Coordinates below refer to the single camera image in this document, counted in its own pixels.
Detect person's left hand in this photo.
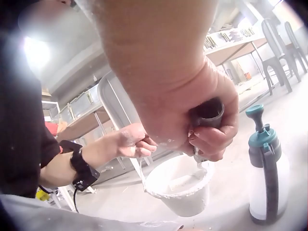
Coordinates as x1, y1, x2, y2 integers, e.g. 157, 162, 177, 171
117, 123, 158, 159

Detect person's right hand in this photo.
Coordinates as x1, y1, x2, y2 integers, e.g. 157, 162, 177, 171
91, 0, 239, 162

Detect person's left fingers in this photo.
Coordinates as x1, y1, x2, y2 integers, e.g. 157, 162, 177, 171
134, 135, 158, 159

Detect person's right fingers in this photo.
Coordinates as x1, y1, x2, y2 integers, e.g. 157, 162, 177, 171
188, 125, 238, 162

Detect white plastic bucket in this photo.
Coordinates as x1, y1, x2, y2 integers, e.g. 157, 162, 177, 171
139, 154, 215, 217

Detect white plaster paste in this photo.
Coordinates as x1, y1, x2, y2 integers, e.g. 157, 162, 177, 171
168, 168, 208, 192

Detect white metal chair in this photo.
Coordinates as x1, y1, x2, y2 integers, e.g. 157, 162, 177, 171
97, 71, 154, 167

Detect black wrist band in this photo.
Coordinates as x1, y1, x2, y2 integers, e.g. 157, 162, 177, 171
58, 140, 100, 192

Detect teal pump spray bottle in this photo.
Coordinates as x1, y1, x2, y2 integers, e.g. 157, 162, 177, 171
245, 104, 291, 226

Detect brown table with glass boxes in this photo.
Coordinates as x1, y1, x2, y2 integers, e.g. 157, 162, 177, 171
57, 90, 116, 143

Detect long table with tools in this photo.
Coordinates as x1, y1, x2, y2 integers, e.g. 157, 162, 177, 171
203, 24, 268, 78

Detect grey metal chair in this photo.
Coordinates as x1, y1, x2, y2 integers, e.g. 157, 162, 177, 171
284, 21, 308, 75
261, 19, 302, 96

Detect person's legs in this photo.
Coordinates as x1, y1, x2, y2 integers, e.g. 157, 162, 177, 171
0, 194, 184, 231

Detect yellow object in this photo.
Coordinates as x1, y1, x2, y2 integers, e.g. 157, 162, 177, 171
36, 188, 52, 200

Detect person's body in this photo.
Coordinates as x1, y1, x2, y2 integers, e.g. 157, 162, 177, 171
0, 0, 61, 199

